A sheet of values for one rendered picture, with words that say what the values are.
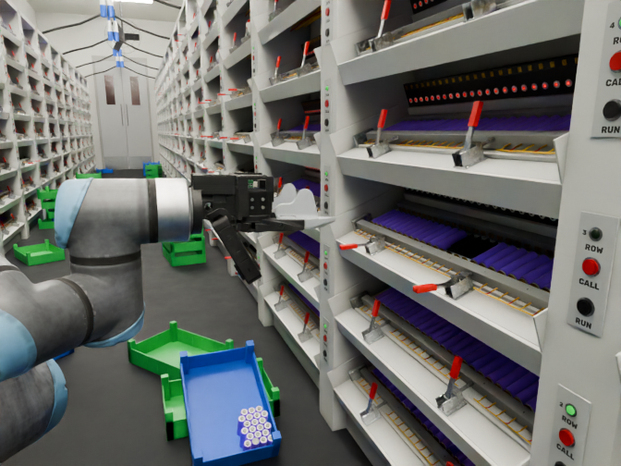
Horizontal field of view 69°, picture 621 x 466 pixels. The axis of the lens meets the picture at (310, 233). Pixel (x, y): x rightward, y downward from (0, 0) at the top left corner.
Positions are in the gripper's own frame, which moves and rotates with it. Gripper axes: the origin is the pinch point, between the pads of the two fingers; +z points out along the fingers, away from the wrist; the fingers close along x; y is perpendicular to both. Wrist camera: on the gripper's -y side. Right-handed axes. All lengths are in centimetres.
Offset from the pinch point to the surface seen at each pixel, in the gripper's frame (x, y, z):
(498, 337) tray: -22.9, -12.3, 17.0
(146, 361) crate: 81, -61, -27
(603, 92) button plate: -33.8, 17.8, 15.2
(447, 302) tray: -12.6, -11.2, 16.5
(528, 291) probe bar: -23.0, -6.3, 21.0
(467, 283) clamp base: -13.1, -8.2, 19.3
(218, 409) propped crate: 40, -57, -10
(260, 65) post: 100, 37, 15
